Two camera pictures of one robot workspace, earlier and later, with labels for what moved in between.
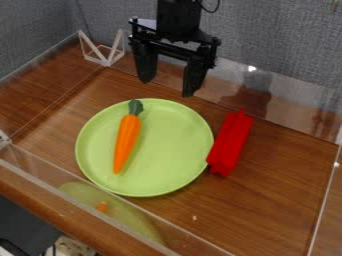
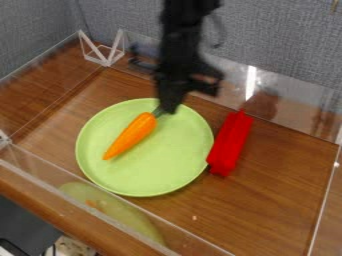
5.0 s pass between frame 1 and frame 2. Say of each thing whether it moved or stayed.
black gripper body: moved
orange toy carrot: moved
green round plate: stayed
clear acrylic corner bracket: stayed
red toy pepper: stayed
